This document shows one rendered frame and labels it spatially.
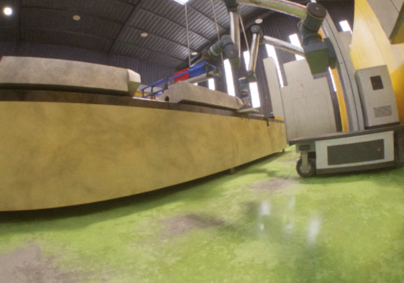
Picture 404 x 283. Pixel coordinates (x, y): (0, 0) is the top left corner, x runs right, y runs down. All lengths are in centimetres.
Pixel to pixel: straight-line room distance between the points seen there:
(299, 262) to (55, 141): 124
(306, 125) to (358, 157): 614
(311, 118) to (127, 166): 711
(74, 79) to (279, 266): 135
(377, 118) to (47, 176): 242
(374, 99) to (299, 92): 623
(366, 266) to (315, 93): 736
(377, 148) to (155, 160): 173
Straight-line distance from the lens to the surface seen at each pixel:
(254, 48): 247
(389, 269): 62
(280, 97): 786
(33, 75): 121
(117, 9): 1143
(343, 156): 148
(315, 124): 748
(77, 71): 122
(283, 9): 177
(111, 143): 113
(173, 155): 135
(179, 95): 154
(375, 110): 175
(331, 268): 59
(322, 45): 179
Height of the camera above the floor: 40
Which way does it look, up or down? 4 degrees up
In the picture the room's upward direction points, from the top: 5 degrees counter-clockwise
